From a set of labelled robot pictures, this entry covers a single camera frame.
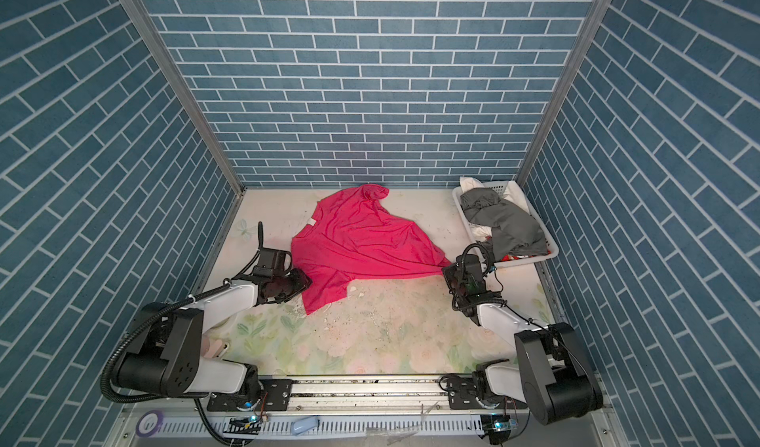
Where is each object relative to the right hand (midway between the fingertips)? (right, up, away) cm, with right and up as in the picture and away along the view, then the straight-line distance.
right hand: (443, 262), depth 92 cm
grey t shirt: (+24, +9, +4) cm, 26 cm away
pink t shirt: (-31, +8, +15) cm, 35 cm away
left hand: (-42, -7, +1) cm, 42 cm away
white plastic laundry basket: (+25, +25, +20) cm, 41 cm away
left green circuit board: (-52, -37, -20) cm, 67 cm away
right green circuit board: (+9, -36, -21) cm, 43 cm away
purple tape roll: (-74, -36, -21) cm, 85 cm away
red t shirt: (+21, +1, +2) cm, 21 cm away
